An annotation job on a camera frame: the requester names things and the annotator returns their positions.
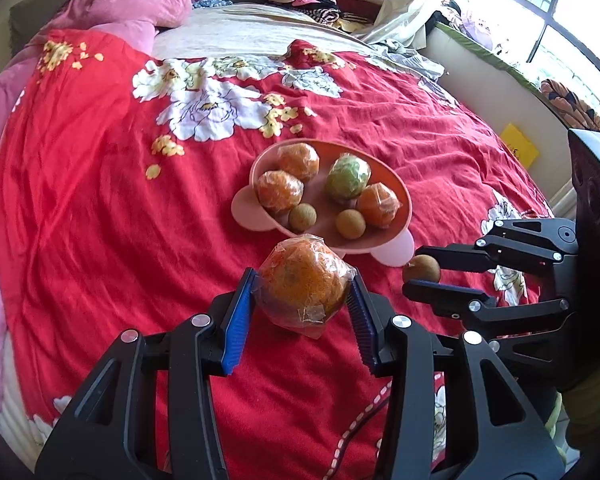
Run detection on small plastic-wrapped orange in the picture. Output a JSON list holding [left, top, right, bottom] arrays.
[[356, 183, 401, 229]]

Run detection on small plastic-wrapped green citrus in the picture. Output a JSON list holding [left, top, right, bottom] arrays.
[[326, 155, 372, 205]]

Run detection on yellow paper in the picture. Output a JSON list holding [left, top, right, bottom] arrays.
[[500, 122, 539, 166]]

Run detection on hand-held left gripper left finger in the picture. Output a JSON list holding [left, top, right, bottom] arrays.
[[35, 267, 258, 480]]

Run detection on red floral blanket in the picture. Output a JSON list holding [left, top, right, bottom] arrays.
[[0, 30, 576, 480]]

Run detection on purple clothing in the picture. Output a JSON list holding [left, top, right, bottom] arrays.
[[440, 0, 501, 53]]

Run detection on green-edged bench mat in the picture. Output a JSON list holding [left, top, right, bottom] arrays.
[[432, 20, 546, 96]]

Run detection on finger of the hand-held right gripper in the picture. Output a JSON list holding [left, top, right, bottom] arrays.
[[401, 279, 572, 333], [415, 217, 579, 275]]

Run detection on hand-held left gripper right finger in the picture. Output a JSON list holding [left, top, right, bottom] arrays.
[[346, 270, 568, 480]]

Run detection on brown longan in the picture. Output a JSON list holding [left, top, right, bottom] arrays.
[[335, 209, 367, 240], [288, 203, 318, 234], [402, 255, 441, 285]]

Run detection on pink pillow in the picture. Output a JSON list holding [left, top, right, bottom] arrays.
[[70, 0, 193, 28]]

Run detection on orange patterned cushion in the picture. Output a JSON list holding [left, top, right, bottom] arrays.
[[540, 79, 600, 133]]

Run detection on large plastic-wrapped orange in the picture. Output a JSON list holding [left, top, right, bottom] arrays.
[[252, 235, 357, 338]]

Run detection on window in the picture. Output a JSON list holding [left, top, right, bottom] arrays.
[[455, 0, 600, 126]]

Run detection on beige bed sheet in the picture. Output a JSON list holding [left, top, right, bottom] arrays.
[[150, 2, 381, 61]]

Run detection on white window bench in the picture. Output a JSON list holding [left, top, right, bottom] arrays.
[[425, 25, 581, 211]]

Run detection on pink plate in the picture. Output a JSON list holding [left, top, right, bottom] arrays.
[[231, 139, 415, 267]]

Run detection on white curtain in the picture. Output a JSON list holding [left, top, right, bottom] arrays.
[[355, 0, 461, 56]]

